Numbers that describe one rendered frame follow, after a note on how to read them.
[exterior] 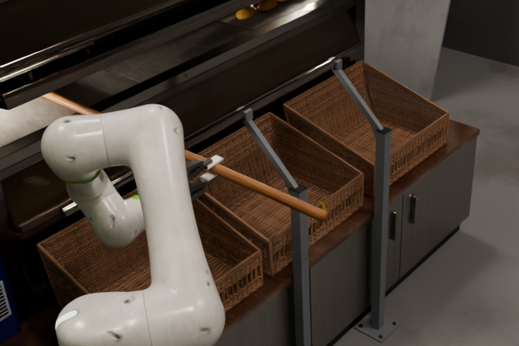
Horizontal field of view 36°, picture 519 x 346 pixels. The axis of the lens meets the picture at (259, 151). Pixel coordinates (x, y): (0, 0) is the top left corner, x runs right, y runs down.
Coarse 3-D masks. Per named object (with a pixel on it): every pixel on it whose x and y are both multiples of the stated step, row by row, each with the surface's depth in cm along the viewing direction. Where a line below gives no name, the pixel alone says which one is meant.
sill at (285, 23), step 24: (336, 0) 337; (288, 24) 318; (216, 48) 299; (240, 48) 301; (168, 72) 282; (192, 72) 285; (120, 96) 268; (144, 96) 272; (24, 144) 242; (0, 168) 237
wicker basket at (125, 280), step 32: (224, 224) 271; (64, 256) 260; (128, 256) 277; (224, 256) 280; (256, 256) 263; (64, 288) 252; (96, 288) 269; (128, 288) 272; (224, 288) 255; (256, 288) 269
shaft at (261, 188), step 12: (48, 96) 266; (60, 96) 263; (72, 108) 258; (84, 108) 255; (192, 156) 226; (216, 168) 220; (228, 168) 219; (240, 180) 215; (252, 180) 213; (264, 192) 210; (276, 192) 208; (288, 204) 205; (300, 204) 203; (312, 216) 201; (324, 216) 199
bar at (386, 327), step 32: (352, 96) 287; (224, 128) 250; (256, 128) 257; (384, 128) 285; (384, 160) 288; (384, 192) 296; (384, 224) 304; (384, 256) 312; (384, 288) 322; (384, 320) 335
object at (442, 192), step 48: (240, 192) 321; (288, 192) 320; (432, 192) 341; (336, 240) 291; (432, 240) 357; (288, 288) 277; (336, 288) 303; (48, 336) 255; (240, 336) 263; (288, 336) 287; (336, 336) 325
